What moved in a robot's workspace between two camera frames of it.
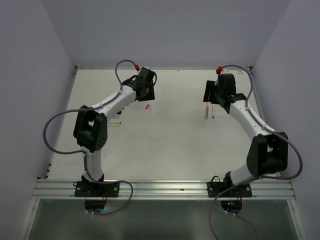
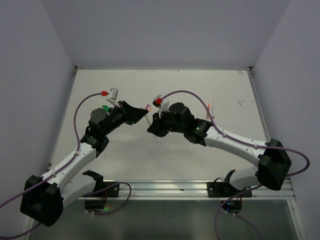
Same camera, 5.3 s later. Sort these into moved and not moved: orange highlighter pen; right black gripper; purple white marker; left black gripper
Moved: left black gripper; right black gripper
Not moved: purple white marker; orange highlighter pen
